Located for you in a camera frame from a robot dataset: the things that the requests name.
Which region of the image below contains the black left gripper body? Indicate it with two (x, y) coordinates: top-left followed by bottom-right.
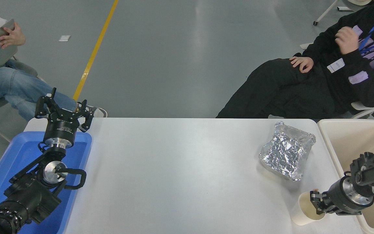
(44, 113), (80, 141)

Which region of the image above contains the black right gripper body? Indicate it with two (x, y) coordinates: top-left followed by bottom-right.
(325, 177), (365, 216)

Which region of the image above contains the white paper cup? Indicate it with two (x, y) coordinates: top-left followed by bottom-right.
(291, 191), (326, 226)

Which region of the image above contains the person's hand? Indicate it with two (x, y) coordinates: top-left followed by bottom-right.
(335, 27), (359, 55)
(0, 22), (26, 49)
(289, 56), (314, 73)

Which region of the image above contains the person holding laptop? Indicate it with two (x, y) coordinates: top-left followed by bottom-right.
(0, 5), (108, 122)

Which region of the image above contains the blue plastic tray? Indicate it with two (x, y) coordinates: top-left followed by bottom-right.
(0, 131), (93, 234)

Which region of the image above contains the crumpled silver foil tray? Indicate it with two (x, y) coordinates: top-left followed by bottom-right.
(259, 121), (316, 181)

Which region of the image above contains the large pale bin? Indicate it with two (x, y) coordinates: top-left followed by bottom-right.
(318, 119), (374, 234)

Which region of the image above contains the person wearing badge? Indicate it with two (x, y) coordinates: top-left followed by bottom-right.
(216, 0), (374, 119)

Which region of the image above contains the white name badge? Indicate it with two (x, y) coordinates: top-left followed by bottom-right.
(327, 58), (345, 73)

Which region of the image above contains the white wheeled chair base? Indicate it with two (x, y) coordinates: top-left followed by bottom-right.
(313, 0), (372, 26)

